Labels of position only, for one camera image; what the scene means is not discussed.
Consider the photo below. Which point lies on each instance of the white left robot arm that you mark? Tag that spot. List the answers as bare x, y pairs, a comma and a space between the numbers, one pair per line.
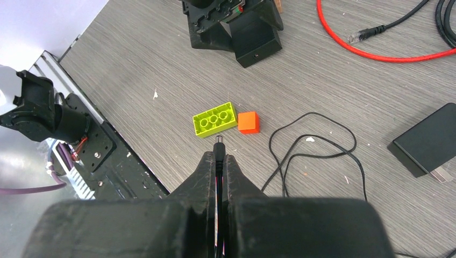
28, 106

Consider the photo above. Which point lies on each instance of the orange-red cube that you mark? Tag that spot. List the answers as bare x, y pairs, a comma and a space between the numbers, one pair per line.
249, 122

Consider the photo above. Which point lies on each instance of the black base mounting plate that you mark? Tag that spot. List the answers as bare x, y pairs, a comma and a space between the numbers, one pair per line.
113, 170

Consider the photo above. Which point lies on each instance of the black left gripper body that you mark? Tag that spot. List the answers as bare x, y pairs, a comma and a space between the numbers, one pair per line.
205, 20

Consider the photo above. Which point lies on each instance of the black network switch box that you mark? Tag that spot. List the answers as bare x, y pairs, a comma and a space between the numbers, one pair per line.
253, 39

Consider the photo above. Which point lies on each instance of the black power adapter with cord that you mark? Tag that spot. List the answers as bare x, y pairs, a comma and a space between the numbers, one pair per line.
336, 227

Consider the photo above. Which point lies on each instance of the green lego brick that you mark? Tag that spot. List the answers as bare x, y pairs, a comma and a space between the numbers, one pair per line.
215, 120

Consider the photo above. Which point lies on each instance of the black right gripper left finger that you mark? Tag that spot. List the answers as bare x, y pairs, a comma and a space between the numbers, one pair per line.
198, 195

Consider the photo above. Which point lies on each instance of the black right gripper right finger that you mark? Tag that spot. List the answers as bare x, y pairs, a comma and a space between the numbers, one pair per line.
235, 185

